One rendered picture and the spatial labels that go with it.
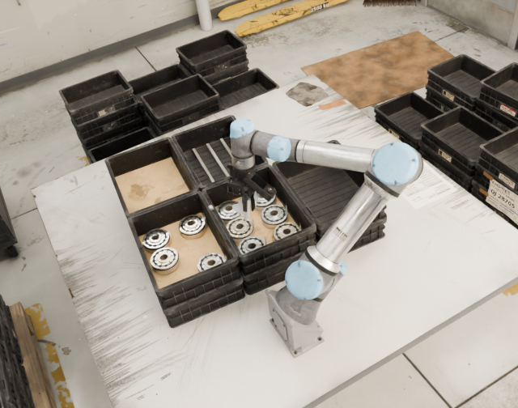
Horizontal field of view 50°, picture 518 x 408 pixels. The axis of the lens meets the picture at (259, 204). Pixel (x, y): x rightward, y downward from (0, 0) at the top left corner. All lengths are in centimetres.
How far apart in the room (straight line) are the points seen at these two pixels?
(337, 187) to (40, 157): 260
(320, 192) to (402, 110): 151
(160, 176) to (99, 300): 59
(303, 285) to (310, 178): 76
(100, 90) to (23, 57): 147
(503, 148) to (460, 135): 33
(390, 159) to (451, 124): 181
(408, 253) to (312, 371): 61
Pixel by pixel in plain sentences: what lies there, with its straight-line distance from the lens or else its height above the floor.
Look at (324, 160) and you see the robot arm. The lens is 174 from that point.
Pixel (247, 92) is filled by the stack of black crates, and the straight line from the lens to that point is 366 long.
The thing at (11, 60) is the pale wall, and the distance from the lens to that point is 515.
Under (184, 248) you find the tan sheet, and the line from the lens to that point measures 208.
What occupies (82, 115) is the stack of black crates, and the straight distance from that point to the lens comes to 352.
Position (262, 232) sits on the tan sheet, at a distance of 208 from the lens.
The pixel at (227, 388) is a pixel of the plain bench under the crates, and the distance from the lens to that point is 188.
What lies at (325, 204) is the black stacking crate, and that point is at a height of 83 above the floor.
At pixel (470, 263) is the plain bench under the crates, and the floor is 70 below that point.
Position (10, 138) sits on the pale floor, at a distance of 462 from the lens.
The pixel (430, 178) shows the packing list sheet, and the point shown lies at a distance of 248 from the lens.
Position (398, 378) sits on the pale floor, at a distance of 267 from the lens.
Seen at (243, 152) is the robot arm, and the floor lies 127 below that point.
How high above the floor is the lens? 235
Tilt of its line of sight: 44 degrees down
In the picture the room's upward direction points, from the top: 9 degrees counter-clockwise
